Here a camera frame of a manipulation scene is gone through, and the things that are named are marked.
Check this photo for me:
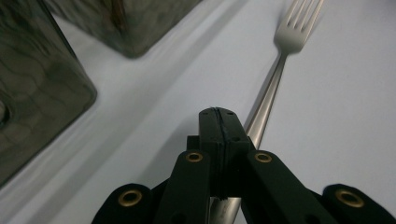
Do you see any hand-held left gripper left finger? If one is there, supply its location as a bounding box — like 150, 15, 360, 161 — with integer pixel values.
153, 106, 223, 224

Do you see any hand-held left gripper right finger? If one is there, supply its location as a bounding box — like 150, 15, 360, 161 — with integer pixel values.
219, 107, 339, 224

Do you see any smoky clear plastic bin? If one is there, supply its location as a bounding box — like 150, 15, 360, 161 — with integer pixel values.
45, 0, 204, 60
0, 0, 98, 188

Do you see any silver metal fork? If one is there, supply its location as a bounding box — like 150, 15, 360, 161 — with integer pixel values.
208, 0, 325, 224

